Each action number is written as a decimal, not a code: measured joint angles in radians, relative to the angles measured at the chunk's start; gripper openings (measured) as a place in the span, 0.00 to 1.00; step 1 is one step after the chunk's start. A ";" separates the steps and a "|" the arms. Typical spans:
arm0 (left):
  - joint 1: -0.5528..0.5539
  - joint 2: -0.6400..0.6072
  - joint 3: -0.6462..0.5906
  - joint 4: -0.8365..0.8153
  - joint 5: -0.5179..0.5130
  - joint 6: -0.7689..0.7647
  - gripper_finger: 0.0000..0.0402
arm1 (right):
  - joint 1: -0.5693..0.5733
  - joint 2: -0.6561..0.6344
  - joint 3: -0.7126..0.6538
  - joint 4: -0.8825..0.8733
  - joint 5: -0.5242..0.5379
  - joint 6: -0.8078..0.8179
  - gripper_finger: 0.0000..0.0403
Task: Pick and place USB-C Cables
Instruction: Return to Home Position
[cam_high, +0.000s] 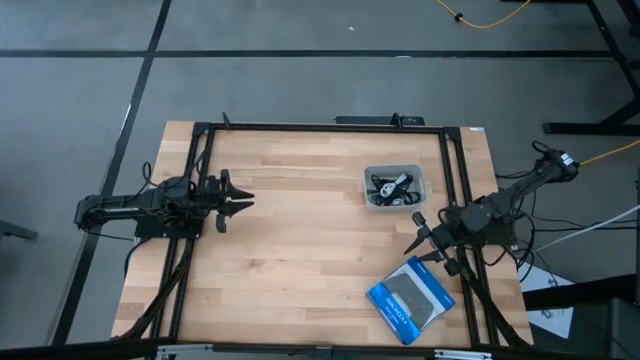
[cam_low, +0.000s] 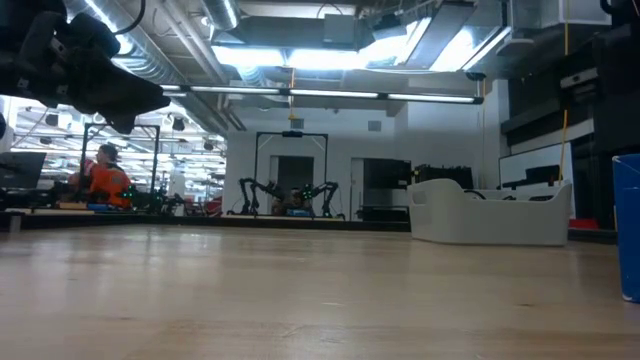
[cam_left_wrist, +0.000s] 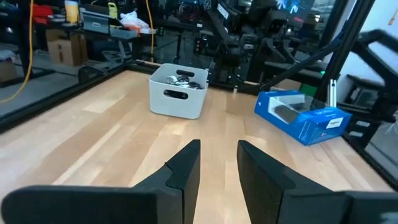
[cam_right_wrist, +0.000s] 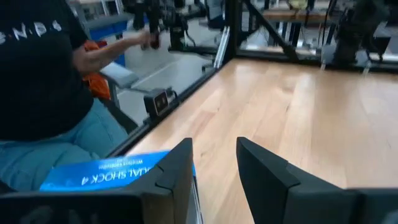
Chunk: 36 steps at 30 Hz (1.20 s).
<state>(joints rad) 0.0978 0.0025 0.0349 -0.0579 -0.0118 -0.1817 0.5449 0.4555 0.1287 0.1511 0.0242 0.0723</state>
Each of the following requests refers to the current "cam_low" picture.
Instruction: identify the black equipment shelf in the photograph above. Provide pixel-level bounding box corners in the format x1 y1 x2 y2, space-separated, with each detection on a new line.
412 163 475 191

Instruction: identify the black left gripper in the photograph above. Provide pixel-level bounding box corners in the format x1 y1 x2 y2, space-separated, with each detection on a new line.
0 10 172 135

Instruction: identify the white plastic bin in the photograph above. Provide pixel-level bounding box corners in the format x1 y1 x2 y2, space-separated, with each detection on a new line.
406 178 574 247

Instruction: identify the person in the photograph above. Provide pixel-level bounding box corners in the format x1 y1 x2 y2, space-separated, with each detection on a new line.
68 143 135 210

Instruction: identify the silver ceiling air duct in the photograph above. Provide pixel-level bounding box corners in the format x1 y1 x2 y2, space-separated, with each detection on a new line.
201 0 242 32

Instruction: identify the black computer monitor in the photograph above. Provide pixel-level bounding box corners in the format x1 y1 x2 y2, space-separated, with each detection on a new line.
0 151 48 191

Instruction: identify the long ceiling light strip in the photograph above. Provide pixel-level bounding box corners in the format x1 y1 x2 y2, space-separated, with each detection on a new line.
159 83 485 105

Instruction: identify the black cabinet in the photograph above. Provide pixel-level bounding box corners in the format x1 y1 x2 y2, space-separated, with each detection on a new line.
362 158 413 222

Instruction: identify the blue plastic container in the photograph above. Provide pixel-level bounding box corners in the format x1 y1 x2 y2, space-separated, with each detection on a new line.
611 152 640 304

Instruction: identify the white wall board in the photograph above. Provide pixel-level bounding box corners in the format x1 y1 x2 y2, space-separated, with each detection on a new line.
498 142 574 192

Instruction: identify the red box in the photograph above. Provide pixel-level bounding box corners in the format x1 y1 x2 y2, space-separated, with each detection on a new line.
568 217 601 231

